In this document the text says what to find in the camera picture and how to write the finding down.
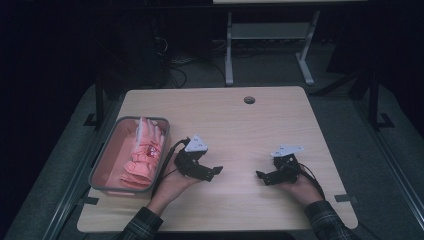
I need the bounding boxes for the black metal stand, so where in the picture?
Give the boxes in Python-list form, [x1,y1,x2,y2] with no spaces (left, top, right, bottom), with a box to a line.
[367,69,396,132]
[83,71,108,130]

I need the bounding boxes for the person's left hand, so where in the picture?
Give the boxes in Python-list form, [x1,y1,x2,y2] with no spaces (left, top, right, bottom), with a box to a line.
[146,155,202,216]

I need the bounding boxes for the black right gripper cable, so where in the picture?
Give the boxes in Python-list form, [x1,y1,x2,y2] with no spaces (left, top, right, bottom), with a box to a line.
[297,162,326,200]

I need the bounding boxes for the person's right hand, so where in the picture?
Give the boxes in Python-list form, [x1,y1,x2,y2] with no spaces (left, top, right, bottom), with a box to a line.
[275,171,325,207]

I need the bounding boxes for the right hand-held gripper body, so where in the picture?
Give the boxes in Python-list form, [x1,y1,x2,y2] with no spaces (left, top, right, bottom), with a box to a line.
[270,144,305,185]

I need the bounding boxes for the black floor cables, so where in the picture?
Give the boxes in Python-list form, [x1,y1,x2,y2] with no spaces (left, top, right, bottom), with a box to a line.
[153,34,228,89]

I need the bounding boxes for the pink glove grey palm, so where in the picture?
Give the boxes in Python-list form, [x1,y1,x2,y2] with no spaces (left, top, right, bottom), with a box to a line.
[119,171,155,190]

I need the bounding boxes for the pink glove red print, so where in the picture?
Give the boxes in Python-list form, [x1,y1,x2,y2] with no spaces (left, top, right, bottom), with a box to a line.
[128,116,167,179]

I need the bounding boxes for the white metal desk frame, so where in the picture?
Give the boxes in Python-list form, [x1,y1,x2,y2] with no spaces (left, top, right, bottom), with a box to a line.
[213,0,368,87]

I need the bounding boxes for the metal floor rail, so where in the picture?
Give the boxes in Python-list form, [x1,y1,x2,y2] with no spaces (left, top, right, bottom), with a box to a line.
[41,96,126,240]
[353,96,424,233]

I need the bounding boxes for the black tape strip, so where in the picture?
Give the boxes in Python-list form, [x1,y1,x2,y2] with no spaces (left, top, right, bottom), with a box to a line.
[334,194,359,204]
[77,196,100,206]

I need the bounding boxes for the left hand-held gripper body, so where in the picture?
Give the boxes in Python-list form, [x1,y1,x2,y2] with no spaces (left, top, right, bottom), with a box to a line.
[173,134,210,178]

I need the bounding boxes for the pink plastic bin grey rim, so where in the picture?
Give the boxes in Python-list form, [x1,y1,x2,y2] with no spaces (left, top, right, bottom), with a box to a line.
[88,115,172,196]

